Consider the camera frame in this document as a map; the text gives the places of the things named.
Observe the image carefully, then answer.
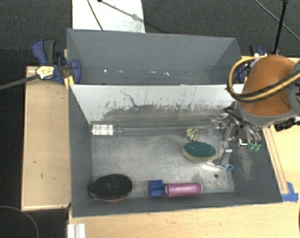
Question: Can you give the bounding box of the black oval disc pink rim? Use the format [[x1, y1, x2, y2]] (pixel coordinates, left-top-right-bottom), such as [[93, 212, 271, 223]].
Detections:
[[87, 174, 133, 203]]

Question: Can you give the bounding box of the green and yellow round sponge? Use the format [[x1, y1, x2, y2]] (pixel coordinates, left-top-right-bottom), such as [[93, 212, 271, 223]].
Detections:
[[182, 141, 218, 163]]

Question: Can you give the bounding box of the pale wood flat board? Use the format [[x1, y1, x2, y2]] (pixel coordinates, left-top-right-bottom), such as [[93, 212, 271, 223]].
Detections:
[[20, 65, 72, 212]]

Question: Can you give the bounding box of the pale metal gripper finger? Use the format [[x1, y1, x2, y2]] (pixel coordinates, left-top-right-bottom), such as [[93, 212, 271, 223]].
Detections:
[[212, 155, 231, 169], [218, 141, 234, 158]]

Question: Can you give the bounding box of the purple bottle with blue cap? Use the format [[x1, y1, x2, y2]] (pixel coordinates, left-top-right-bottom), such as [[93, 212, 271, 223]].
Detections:
[[147, 179, 203, 198]]

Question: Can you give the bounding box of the clear glass tube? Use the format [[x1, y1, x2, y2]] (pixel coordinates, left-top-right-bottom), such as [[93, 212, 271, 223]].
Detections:
[[90, 123, 223, 136]]

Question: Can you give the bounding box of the grey metal bin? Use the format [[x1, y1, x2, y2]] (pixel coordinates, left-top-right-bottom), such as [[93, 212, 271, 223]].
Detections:
[[65, 28, 283, 218]]

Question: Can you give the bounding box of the black cylinder on white bracket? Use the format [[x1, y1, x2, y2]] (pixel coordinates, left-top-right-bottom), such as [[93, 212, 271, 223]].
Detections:
[[273, 117, 300, 132]]

